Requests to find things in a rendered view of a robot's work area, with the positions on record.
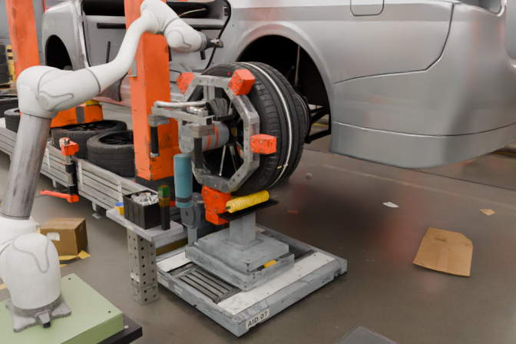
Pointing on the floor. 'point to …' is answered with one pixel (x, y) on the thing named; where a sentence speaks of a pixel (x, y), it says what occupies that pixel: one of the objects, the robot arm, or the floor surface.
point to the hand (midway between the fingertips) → (218, 44)
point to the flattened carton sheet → (445, 252)
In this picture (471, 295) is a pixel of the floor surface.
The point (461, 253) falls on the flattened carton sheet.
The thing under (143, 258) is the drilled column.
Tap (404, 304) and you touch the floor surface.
